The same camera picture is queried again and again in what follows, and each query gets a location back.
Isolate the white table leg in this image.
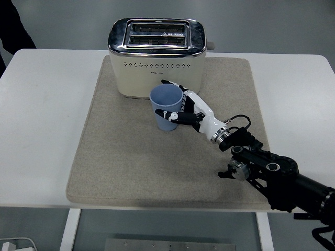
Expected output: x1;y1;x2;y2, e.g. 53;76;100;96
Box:
255;212;275;251
59;209;82;251

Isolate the grey metal plate with screws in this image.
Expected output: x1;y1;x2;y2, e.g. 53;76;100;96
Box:
104;238;236;251

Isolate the beige felt table mat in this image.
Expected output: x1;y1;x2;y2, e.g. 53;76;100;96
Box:
65;55;282;210

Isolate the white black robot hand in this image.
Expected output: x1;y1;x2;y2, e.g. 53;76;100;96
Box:
154;79;228;141

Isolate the person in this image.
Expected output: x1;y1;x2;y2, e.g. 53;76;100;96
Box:
0;0;37;77

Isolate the cream chrome two-slot toaster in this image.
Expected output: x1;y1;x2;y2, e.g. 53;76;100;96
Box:
107;17;217;100

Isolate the light blue ribbed cup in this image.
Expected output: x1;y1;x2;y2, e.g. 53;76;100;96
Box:
149;83;184;132

